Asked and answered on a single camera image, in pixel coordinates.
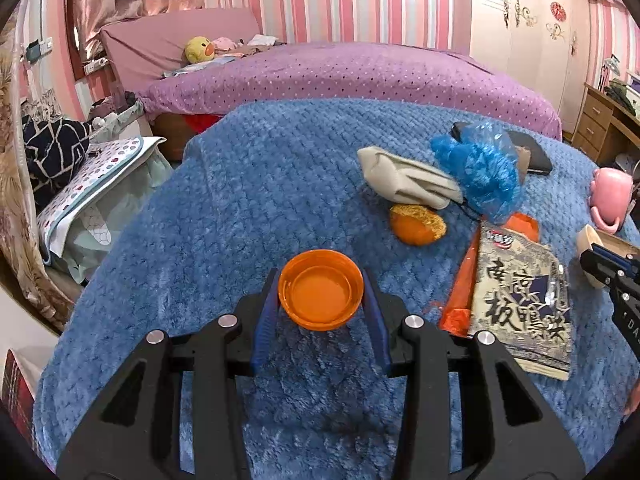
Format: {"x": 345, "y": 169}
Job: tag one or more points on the yellow duck plush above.
{"x": 198, "y": 50}

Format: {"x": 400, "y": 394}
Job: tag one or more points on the beige floral curtain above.
{"x": 20, "y": 185}

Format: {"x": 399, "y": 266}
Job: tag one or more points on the small orange peel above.
{"x": 415, "y": 227}

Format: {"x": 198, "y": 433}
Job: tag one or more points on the pink steel-lined mug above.
{"x": 610, "y": 195}

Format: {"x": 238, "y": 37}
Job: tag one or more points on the blue plastic bag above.
{"x": 485, "y": 170}

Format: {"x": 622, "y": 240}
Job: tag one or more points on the dark patterned cloth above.
{"x": 55, "y": 155}

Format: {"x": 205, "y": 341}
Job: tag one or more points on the orange plastic bowl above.
{"x": 320, "y": 292}

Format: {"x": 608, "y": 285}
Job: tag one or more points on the orange plastic wrapper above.
{"x": 462, "y": 285}

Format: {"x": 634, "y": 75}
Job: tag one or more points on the cream wardrobe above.
{"x": 530, "y": 60}

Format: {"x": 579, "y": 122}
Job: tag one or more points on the red plaid bag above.
{"x": 17, "y": 400}

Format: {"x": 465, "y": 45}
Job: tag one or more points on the round cardboard tube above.
{"x": 524, "y": 160}

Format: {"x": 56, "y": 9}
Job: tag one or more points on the pink covered headboard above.
{"x": 150, "y": 45}

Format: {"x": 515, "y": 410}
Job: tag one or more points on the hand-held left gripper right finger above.
{"x": 377, "y": 330}

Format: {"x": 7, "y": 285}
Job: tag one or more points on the desk lamp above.
{"x": 611, "y": 67}

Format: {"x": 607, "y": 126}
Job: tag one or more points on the white power strip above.
{"x": 95, "y": 66}

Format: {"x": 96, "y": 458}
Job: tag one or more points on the wooden desk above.
{"x": 595, "y": 120}

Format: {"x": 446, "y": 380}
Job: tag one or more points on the black phone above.
{"x": 535, "y": 157}

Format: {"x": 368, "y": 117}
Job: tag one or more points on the purple dotted bed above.
{"x": 350, "y": 80}

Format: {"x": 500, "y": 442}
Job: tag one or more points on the pink clothes pile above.
{"x": 240, "y": 46}

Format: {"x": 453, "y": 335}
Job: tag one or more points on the dotted storage bag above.
{"x": 95, "y": 195}

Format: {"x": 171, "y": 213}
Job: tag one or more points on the wall switch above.
{"x": 40, "y": 48}

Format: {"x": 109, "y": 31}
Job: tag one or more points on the white round cup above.
{"x": 585, "y": 245}

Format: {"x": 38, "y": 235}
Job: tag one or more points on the beige cloth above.
{"x": 405, "y": 175}

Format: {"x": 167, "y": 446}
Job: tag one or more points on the blue fleece blanket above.
{"x": 250, "y": 185}

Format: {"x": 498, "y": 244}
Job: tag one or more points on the printed snack packet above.
{"x": 525, "y": 305}

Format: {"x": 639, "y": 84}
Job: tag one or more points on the pink satin curtain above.
{"x": 95, "y": 5}

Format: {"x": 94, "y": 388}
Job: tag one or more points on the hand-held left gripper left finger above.
{"x": 265, "y": 330}

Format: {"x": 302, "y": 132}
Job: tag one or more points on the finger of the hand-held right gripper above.
{"x": 612, "y": 253}
{"x": 597, "y": 267}

